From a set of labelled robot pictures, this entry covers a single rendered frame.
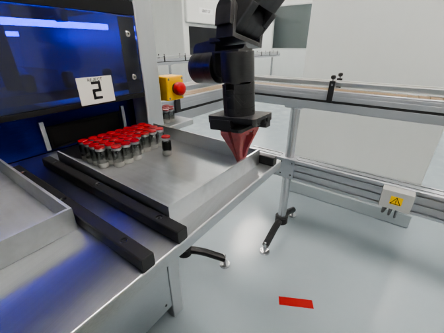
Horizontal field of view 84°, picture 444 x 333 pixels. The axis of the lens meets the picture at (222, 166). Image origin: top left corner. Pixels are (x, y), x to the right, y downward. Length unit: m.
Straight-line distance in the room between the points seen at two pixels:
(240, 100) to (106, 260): 0.31
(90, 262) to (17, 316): 0.08
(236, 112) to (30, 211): 0.36
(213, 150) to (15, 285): 0.43
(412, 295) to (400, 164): 0.76
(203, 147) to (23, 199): 0.37
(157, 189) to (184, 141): 0.24
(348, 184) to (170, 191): 1.07
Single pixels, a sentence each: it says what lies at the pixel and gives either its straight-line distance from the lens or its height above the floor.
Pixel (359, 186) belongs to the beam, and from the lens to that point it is 1.38.
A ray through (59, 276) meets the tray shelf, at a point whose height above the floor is 0.88.
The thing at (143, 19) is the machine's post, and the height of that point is 1.17.
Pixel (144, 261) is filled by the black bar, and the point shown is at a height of 0.90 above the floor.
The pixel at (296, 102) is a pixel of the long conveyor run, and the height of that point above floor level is 0.87.
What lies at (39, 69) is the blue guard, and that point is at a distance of 0.63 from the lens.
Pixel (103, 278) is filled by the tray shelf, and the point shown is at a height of 0.88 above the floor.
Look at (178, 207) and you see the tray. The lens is 0.37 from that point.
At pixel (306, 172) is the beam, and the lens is 1.41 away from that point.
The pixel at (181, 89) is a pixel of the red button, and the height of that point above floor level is 0.99.
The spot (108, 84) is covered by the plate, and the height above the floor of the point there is 1.03.
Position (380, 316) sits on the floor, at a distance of 1.51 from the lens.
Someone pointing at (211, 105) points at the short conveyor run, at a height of 0.87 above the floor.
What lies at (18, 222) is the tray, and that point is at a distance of 0.47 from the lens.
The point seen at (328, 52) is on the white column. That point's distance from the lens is 1.88.
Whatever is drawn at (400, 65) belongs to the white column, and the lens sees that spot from 1.83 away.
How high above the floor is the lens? 1.11
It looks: 26 degrees down
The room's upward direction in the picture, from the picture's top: straight up
